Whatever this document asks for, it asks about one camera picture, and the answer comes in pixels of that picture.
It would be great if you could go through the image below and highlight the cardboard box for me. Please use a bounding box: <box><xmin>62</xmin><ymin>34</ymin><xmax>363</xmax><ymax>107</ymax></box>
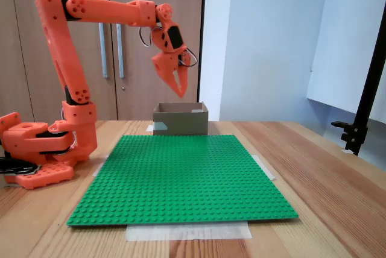
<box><xmin>152</xmin><ymin>101</ymin><xmax>209</xmax><ymax>136</ymax></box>

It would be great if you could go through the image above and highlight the green lego baseplate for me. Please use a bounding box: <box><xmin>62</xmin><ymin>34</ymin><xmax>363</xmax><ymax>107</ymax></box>
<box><xmin>66</xmin><ymin>134</ymin><xmax>300</xmax><ymax>228</ymax></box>

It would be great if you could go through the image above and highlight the black stand with clamp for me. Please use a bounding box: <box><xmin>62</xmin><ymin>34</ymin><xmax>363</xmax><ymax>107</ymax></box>
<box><xmin>331</xmin><ymin>0</ymin><xmax>386</xmax><ymax>157</ymax></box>

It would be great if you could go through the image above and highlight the gripper motor cable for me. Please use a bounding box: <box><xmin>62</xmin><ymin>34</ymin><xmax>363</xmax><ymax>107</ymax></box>
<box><xmin>138</xmin><ymin>25</ymin><xmax>198</xmax><ymax>68</ymax></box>

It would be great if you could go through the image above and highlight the metal cabinet handle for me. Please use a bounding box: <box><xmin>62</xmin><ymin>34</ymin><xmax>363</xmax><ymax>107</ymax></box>
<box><xmin>98</xmin><ymin>22</ymin><xmax>109</xmax><ymax>78</ymax></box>
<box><xmin>116</xmin><ymin>23</ymin><xmax>125</xmax><ymax>78</ymax></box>

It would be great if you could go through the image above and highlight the white wall board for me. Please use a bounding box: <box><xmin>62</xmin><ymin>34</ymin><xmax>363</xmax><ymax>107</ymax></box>
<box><xmin>306</xmin><ymin>0</ymin><xmax>386</xmax><ymax>125</ymax></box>

